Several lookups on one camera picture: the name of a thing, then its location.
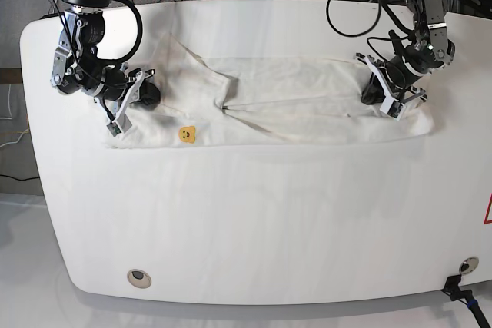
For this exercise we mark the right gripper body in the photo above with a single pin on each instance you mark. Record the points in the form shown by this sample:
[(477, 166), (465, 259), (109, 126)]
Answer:
[(122, 89)]

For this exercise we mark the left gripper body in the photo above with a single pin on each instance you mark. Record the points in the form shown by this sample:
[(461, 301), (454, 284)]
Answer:
[(396, 79)]

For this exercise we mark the white printed T-shirt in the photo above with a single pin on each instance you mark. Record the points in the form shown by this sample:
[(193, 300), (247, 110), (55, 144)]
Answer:
[(207, 102)]

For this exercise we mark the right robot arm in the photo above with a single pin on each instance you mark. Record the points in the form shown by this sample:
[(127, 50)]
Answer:
[(76, 65)]

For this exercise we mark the red white warning sticker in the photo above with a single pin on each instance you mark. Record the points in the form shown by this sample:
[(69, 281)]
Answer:
[(488, 218)]

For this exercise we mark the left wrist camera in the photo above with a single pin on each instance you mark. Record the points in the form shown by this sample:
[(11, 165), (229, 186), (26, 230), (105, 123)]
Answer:
[(392, 108)]

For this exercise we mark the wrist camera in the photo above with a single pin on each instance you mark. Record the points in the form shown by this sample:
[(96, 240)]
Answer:
[(392, 108), (119, 125)]

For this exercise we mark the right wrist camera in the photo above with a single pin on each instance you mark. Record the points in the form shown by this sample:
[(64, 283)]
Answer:
[(119, 125)]

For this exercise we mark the left table cable grommet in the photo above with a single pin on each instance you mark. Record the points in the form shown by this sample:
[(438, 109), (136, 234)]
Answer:
[(139, 279)]

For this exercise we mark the table cable grommet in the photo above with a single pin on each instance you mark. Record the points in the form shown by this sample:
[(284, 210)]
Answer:
[(139, 279), (469, 265)]

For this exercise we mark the right table cable grommet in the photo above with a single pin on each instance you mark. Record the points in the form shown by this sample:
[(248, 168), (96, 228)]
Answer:
[(469, 265)]

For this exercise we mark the black camera clamp mount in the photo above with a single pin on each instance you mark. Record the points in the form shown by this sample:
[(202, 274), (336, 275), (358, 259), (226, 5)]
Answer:
[(455, 293)]

